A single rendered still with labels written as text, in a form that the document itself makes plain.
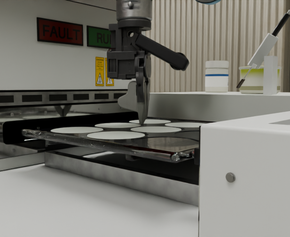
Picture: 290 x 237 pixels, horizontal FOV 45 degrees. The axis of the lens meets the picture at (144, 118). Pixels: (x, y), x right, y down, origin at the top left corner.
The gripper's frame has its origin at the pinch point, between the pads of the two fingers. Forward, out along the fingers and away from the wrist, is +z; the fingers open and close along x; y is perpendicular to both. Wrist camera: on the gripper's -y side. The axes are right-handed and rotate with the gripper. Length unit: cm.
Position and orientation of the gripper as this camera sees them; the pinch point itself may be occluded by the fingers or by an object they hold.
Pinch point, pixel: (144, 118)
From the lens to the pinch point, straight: 74.5
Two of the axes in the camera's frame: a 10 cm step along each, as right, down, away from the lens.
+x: -1.7, 0.9, -9.8
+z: 0.0, 10.0, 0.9
